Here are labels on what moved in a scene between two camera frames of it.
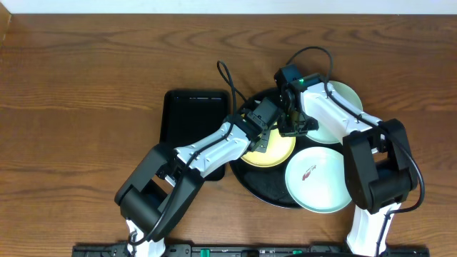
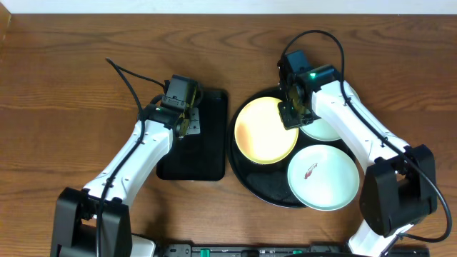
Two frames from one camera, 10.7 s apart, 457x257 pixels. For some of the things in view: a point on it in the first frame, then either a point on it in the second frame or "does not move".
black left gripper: x=262 y=140 → x=183 y=126
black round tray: x=268 y=185 does not move
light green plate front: x=316 y=179 does not move
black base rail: x=248 y=250 does not move
